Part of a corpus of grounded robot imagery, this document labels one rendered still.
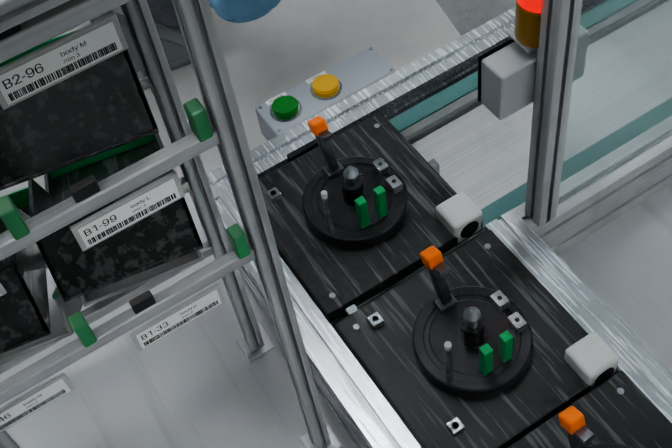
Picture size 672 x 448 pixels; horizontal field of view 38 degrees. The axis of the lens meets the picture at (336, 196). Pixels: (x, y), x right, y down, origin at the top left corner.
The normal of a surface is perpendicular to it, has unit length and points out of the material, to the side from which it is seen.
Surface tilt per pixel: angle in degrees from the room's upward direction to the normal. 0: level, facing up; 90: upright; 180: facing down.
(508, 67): 0
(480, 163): 0
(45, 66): 90
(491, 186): 0
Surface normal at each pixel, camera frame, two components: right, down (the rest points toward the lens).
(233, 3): 0.44, 0.80
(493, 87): -0.84, 0.48
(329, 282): -0.11, -0.60
